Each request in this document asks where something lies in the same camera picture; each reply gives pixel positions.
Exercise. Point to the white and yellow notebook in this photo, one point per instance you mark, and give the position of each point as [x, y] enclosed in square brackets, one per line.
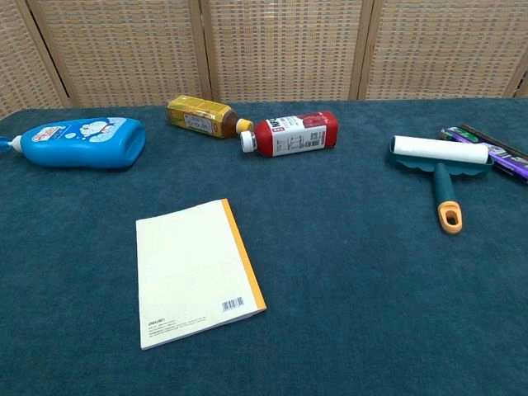
[191, 268]

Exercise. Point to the blue cartoon detergent bottle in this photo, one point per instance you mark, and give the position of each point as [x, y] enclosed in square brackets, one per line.
[82, 142]

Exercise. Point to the woven wooden folding screen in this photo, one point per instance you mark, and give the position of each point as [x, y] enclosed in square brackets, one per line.
[284, 49]

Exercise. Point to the purple and green long box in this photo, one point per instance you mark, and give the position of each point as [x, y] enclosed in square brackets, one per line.
[501, 154]

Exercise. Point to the red juice bottle white cap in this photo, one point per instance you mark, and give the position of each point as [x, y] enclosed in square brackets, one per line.
[295, 133]

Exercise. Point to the dark blue table cloth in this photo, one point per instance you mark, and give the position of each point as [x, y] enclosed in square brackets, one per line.
[330, 268]

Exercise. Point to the yellow tea drink bottle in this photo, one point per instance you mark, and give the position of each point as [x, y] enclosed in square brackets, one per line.
[202, 116]

